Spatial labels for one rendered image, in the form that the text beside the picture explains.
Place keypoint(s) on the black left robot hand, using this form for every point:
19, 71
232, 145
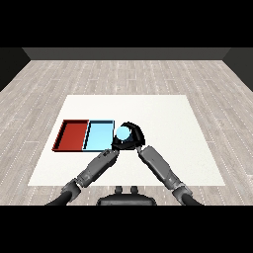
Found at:
121, 145

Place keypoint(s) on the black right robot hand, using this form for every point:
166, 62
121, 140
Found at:
138, 135

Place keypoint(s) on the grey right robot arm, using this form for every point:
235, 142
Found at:
164, 172

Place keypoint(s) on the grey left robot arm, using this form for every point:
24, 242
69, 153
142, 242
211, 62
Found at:
87, 174

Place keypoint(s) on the light blue shallow open box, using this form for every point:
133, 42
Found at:
99, 135

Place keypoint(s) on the red shallow open box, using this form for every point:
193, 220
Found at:
73, 134

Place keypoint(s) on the dark grey robot body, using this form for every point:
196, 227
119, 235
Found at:
126, 198

